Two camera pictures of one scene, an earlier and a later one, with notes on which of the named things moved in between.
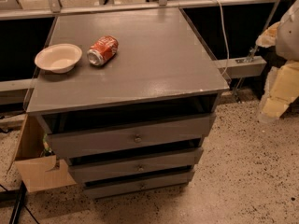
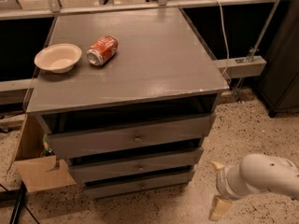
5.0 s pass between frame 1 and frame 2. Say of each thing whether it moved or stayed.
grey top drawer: stayed
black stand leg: stayed
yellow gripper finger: moved
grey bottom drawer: stayed
